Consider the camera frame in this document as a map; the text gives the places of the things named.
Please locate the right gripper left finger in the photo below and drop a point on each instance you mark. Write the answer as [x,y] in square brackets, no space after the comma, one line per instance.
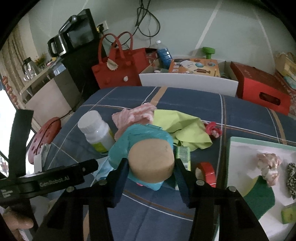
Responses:
[110,191]

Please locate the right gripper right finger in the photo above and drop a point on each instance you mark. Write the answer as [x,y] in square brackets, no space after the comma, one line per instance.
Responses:
[199,195]

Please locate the red tape roll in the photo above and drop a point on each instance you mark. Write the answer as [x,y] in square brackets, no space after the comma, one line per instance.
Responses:
[205,171]

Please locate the light blue cloth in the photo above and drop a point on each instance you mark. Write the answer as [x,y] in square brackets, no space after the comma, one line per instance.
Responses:
[104,168]

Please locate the green small carton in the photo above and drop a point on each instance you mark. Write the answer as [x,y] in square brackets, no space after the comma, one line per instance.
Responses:
[183,153]

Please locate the green yellow scrub sponge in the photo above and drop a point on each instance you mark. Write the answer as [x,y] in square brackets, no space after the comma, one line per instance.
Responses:
[260,198]

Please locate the beige round makeup sponge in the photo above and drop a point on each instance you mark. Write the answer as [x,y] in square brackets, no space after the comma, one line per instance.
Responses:
[151,160]

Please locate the white pill bottle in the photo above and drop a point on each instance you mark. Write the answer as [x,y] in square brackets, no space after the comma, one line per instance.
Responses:
[97,132]

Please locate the teal plastic toy box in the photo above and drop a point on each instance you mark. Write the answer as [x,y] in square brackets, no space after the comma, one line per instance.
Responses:
[131,136]

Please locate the yellow green cloth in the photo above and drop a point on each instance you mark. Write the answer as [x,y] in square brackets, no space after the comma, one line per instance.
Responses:
[186,130]

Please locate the pink floral scrunchie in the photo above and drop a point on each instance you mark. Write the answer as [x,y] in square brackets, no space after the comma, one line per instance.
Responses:
[268,163]

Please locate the pink white wavy cloth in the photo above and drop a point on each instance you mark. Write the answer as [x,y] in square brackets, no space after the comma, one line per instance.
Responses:
[143,114]

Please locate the black white spotted scrunchie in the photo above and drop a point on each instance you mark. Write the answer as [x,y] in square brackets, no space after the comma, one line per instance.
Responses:
[291,180]

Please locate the green tissue pack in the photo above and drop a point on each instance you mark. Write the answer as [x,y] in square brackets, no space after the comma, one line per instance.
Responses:
[288,214]

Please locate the person's left hand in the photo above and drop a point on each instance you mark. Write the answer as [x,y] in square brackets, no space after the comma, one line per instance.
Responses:
[17,223]

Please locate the blue plaid tablecloth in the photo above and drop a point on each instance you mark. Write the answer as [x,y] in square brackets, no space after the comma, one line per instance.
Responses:
[156,211]

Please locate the red round stool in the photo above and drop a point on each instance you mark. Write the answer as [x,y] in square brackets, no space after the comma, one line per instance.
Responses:
[45,135]

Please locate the glass kettle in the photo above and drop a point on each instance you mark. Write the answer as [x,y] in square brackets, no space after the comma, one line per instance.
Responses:
[30,69]

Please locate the red cardboard box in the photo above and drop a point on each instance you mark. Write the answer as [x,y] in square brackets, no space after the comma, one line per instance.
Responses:
[261,88]

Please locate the red felt handbag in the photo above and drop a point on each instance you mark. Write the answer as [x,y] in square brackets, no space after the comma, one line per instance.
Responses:
[121,67]

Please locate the orange toy box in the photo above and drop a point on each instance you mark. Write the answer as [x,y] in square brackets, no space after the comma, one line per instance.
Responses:
[199,66]

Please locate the red patterned box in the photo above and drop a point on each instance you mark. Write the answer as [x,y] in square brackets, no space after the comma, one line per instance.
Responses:
[280,78]

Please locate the blue water bottle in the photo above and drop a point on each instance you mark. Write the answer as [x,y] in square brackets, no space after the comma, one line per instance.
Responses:
[164,54]

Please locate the green dumbbell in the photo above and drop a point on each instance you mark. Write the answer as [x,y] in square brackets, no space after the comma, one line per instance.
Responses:
[208,51]

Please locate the black coffee machine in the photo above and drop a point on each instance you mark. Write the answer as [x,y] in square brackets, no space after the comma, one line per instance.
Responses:
[77,45]

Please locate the beige gift bag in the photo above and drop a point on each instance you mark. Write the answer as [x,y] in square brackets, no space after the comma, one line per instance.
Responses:
[285,64]

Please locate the white plastic bracket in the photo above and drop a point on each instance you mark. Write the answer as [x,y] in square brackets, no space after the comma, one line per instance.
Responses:
[40,159]

